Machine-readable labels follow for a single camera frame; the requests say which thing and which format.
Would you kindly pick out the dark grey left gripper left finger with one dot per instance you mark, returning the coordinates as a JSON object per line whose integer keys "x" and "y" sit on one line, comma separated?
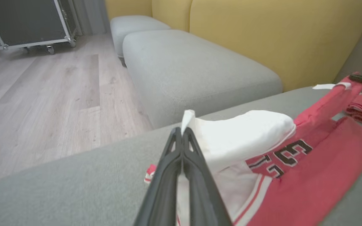
{"x": 165, "y": 188}

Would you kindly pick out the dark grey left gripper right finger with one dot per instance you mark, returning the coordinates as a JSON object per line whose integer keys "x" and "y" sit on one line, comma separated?
{"x": 203, "y": 194}

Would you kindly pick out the red basketball jersey black lettering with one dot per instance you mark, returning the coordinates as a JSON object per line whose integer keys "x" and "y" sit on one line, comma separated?
{"x": 309, "y": 188}

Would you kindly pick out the small grey sofa seat cushion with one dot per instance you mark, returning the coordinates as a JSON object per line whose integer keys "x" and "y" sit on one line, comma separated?
{"x": 134, "y": 26}

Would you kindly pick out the narrow yellow sofa backrest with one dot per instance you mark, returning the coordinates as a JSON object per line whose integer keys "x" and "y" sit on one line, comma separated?
{"x": 171, "y": 12}

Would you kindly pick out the yellow sofa end backrest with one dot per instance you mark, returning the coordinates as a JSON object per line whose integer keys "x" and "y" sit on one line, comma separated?
{"x": 127, "y": 8}

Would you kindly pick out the grey curtain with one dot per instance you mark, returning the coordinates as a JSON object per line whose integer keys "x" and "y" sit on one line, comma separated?
{"x": 93, "y": 15}

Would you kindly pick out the black wheeled flight case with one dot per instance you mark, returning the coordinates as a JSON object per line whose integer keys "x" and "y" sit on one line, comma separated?
{"x": 24, "y": 18}

